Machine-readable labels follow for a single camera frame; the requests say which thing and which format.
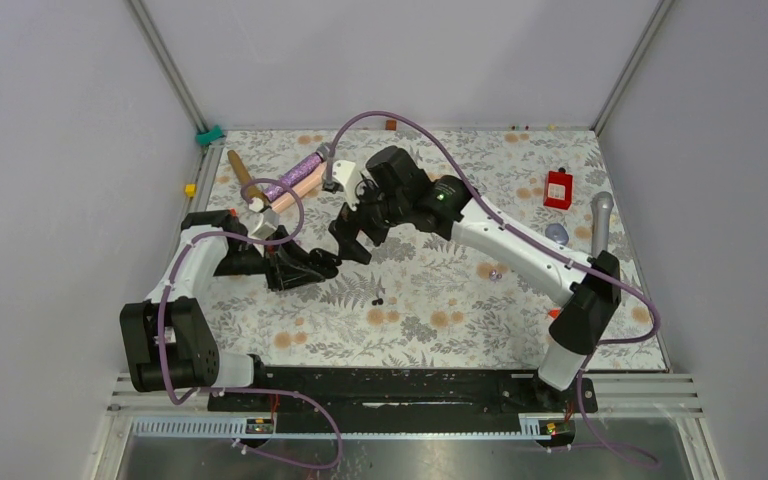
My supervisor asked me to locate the brown toy microphone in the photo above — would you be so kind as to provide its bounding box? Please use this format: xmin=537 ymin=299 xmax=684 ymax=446
xmin=227 ymin=150 xmax=270 ymax=212

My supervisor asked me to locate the teal corner bracket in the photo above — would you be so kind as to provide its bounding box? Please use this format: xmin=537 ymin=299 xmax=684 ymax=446
xmin=195 ymin=125 xmax=225 ymax=147

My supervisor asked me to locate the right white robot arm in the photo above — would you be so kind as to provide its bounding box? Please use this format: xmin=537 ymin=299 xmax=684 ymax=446
xmin=323 ymin=146 xmax=621 ymax=412

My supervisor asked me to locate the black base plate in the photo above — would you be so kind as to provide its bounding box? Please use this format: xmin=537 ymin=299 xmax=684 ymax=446
xmin=208 ymin=364 xmax=598 ymax=435

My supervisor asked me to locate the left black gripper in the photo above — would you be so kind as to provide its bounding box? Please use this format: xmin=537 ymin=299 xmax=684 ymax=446
xmin=213 ymin=226 xmax=326 ymax=292

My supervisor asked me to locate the purple cable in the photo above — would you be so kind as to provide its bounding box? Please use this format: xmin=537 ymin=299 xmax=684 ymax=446
xmin=156 ymin=177 xmax=345 ymax=471
xmin=322 ymin=111 xmax=663 ymax=471

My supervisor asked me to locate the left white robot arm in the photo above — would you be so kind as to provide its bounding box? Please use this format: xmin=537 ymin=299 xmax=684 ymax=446
xmin=119 ymin=209 xmax=341 ymax=411

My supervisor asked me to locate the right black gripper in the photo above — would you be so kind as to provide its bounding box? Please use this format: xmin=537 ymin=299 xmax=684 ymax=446
xmin=329 ymin=173 xmax=410 ymax=266

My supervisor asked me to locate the purple earbud case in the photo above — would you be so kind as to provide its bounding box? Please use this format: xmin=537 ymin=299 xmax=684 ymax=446
xmin=544 ymin=223 xmax=570 ymax=246

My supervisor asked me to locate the pink toy microphone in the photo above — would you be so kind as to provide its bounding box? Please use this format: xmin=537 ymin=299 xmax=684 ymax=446
xmin=271 ymin=164 xmax=326 ymax=213

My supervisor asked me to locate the red square box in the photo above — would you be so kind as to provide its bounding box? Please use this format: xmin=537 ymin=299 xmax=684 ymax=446
xmin=543 ymin=167 xmax=573 ymax=210

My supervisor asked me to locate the silver toy microphone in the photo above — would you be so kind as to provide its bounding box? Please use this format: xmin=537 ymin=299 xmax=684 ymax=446
xmin=590 ymin=191 xmax=614 ymax=257

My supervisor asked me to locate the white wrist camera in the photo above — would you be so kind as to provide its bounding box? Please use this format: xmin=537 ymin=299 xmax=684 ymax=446
xmin=322 ymin=160 xmax=362 ymax=194
xmin=249 ymin=198 xmax=280 ymax=240

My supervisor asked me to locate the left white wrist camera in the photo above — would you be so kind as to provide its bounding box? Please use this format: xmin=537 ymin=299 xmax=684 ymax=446
xmin=249 ymin=198 xmax=280 ymax=240

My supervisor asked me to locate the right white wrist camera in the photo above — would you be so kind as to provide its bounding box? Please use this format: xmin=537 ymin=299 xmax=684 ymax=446
xmin=322 ymin=160 xmax=362 ymax=194

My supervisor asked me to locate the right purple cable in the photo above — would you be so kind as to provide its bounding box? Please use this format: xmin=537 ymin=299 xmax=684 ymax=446
xmin=322 ymin=111 xmax=663 ymax=471

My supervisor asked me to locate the purple glitter toy microphone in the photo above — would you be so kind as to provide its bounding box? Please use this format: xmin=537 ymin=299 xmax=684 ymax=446
xmin=264 ymin=151 xmax=324 ymax=203

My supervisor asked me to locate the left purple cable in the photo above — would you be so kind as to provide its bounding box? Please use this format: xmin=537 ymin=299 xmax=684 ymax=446
xmin=156 ymin=177 xmax=345 ymax=471

